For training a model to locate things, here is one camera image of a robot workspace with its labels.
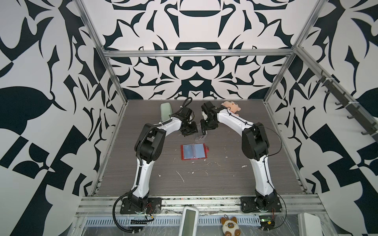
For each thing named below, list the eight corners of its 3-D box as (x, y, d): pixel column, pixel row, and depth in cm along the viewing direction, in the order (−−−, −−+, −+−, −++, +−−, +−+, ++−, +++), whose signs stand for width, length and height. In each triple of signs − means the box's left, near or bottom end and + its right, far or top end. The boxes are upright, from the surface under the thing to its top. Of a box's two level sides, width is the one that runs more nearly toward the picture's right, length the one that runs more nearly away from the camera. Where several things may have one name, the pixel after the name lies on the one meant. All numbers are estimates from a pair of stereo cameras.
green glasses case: (158, 121, 110) (158, 117, 107) (161, 105, 120) (160, 101, 117) (171, 121, 110) (171, 117, 107) (173, 105, 120) (172, 101, 117)
